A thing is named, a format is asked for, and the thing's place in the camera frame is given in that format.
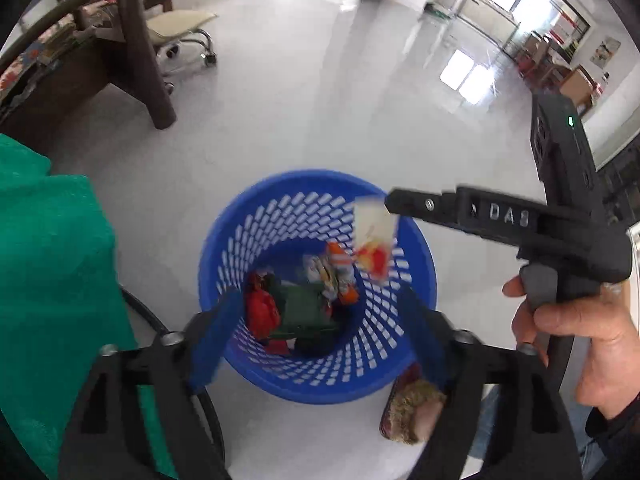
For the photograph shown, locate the green white milk carton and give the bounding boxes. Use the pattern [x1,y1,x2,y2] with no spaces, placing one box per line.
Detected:
[270,280,341,341]

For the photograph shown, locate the white red snack wrapper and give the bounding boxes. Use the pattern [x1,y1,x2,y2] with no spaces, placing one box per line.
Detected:
[352,199,398,281]

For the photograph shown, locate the beige rolling stool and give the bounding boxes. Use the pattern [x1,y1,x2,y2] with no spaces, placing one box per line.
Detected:
[145,10,218,96]

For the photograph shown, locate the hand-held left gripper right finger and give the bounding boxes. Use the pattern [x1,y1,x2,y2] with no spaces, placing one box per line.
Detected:
[400,285,585,480]

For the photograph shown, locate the green tablecloth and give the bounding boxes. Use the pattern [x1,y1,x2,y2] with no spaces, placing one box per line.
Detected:
[0,132,176,480]

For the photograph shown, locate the blue plastic wastebasket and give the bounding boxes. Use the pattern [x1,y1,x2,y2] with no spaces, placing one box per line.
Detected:
[197,169,438,406]

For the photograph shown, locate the fuzzy brown slipper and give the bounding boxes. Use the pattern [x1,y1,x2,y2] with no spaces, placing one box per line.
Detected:
[380,362,448,446]

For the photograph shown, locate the person's right hand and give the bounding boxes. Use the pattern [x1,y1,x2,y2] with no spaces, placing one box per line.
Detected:
[502,275,640,421]

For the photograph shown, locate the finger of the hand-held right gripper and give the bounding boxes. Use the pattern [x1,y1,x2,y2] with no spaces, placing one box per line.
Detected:
[384,185,549,247]

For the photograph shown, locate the wall picture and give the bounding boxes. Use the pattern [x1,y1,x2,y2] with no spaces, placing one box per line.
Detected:
[590,37,621,68]

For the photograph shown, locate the person's leg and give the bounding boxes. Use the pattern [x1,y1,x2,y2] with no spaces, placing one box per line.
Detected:
[467,385,506,461]

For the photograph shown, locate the dark cabinet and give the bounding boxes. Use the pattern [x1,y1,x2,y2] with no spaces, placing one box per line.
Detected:
[597,145,640,231]

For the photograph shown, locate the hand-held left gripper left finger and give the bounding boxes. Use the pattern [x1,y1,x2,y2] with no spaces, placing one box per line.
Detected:
[59,290,246,480]

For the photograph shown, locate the dark wooden coffee table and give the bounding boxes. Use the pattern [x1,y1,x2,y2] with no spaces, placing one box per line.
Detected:
[0,0,178,161]

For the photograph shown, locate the red plastic wrapper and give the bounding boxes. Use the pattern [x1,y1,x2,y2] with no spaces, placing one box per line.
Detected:
[245,290,291,356]

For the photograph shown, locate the cardboard box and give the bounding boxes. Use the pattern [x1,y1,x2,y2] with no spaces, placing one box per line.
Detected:
[560,65,598,111]

